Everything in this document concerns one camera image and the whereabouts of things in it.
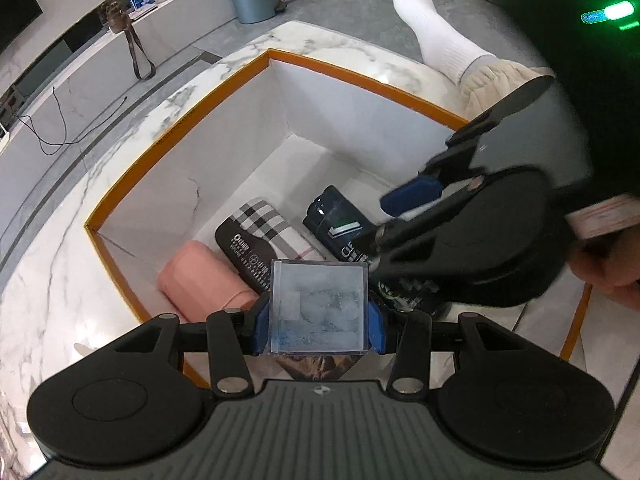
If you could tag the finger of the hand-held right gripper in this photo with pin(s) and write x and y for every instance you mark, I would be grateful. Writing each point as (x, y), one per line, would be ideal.
(410, 195)
(430, 210)

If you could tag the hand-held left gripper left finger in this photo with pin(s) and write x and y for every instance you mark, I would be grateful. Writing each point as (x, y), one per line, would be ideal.
(261, 327)

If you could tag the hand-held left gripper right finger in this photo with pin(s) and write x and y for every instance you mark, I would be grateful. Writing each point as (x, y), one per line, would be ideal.
(376, 327)

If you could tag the clear plastic box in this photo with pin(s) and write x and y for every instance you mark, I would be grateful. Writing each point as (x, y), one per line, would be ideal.
(320, 305)

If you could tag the pink cylinder case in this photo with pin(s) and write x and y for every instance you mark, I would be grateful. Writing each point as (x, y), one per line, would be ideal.
(200, 280)

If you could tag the dark blue bottle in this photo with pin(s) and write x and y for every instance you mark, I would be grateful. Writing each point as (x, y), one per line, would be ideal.
(330, 212)

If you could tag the plaid zip case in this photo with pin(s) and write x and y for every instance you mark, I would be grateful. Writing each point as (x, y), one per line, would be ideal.
(260, 235)

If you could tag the orange cardboard box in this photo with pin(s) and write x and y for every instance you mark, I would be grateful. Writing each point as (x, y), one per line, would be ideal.
(310, 110)

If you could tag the person's right forearm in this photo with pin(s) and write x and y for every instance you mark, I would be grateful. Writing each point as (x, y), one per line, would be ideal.
(607, 217)

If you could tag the person's right hand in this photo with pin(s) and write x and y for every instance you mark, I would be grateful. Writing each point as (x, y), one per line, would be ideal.
(607, 267)

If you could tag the white sock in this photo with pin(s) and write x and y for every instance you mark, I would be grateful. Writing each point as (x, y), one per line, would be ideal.
(435, 30)

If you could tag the grey marble media cabinet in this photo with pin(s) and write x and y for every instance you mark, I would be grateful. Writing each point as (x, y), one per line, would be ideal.
(100, 67)

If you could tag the black television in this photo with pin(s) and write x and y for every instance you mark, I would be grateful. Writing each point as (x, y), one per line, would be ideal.
(12, 5)

